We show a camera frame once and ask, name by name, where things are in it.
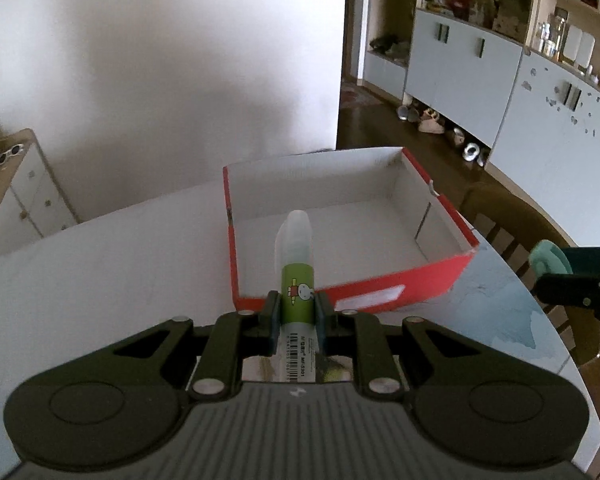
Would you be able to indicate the wooden chair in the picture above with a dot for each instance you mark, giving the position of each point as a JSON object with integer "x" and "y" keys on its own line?
{"x": 513, "y": 228}

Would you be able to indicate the white green glue tube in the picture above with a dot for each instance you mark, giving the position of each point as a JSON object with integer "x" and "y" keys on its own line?
{"x": 294, "y": 263}

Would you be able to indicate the white sunglasses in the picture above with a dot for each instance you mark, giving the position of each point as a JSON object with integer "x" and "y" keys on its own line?
{"x": 14, "y": 151}

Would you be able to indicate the white side cabinet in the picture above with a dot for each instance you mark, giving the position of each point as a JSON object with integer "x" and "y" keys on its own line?
{"x": 32, "y": 205}

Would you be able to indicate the red cardboard box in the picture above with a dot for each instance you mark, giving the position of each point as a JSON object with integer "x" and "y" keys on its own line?
{"x": 382, "y": 236}

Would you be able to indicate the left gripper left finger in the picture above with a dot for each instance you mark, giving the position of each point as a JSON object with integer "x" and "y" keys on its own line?
{"x": 233, "y": 338}

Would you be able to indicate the white wall cabinet unit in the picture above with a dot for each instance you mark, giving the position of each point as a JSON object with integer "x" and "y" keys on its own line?
{"x": 540, "y": 123}

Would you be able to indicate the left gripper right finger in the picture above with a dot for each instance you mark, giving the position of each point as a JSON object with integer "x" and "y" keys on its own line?
{"x": 361, "y": 337}

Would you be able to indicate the mint green sharpener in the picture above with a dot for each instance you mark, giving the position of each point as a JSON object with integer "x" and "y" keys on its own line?
{"x": 547, "y": 258}

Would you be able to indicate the dark brown door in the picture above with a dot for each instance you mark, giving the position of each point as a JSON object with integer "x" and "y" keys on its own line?
{"x": 351, "y": 38}

